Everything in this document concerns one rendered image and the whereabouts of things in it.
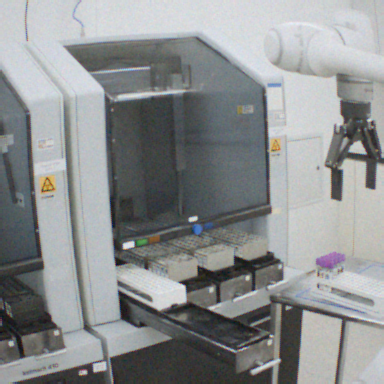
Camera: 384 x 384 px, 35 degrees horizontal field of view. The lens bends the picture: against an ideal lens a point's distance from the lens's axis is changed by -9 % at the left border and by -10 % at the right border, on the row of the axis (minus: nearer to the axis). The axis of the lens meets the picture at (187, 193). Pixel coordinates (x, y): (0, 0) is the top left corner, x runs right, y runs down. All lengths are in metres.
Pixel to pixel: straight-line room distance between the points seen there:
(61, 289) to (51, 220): 0.21
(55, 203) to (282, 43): 0.86
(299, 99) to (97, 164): 2.31
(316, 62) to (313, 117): 2.88
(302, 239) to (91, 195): 2.47
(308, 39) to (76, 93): 0.80
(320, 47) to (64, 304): 1.08
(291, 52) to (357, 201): 3.10
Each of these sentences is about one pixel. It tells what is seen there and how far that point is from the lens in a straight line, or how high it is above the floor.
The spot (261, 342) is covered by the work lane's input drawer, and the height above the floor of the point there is 0.80.
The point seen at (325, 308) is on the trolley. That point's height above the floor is 0.82.
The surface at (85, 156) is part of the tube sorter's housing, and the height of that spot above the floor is 1.25.
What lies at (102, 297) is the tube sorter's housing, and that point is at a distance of 1.94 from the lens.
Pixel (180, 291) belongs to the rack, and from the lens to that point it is 1.88.
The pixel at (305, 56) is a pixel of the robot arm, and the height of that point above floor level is 1.52.
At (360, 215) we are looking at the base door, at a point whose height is 0.46.
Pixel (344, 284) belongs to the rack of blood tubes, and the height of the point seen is 0.88.
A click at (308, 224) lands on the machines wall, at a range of 4.17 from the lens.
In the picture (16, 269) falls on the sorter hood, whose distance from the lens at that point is 1.76.
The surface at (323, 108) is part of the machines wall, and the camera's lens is 4.17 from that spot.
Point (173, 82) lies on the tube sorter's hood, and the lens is 2.03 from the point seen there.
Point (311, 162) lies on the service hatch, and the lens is 4.10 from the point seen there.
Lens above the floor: 1.52
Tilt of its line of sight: 12 degrees down
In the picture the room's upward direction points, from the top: 3 degrees counter-clockwise
